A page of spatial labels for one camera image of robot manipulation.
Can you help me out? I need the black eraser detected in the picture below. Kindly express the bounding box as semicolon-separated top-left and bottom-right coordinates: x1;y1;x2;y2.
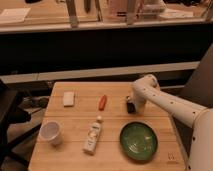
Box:
126;96;135;114

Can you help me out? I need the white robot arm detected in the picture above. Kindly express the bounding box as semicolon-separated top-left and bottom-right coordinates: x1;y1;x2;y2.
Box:
132;74;213;171

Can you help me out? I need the white sponge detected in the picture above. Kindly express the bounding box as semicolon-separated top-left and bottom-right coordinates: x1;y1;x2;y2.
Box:
63;92;75;107

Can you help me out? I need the green glass bowl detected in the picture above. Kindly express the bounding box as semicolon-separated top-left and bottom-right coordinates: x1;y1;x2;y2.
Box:
119;122;158;162

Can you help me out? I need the orange carrot toy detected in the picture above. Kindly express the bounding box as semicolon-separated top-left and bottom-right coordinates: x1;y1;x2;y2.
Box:
98;95;107;111

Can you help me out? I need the white plastic bottle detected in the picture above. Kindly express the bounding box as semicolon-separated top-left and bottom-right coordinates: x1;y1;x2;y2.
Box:
83;116;102;155

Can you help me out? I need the white paper cup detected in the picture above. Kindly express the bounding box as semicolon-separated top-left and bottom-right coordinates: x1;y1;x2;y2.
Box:
40;121;62;146

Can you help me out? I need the black office chair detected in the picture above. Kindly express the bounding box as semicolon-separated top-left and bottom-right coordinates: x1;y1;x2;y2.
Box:
0;79;41;167

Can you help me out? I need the white paper sheet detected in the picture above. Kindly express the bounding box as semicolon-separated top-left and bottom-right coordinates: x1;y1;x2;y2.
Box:
0;8;30;24

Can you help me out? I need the metal frame post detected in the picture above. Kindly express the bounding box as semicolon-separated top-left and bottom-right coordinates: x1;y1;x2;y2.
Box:
126;0;136;25
66;0;78;28

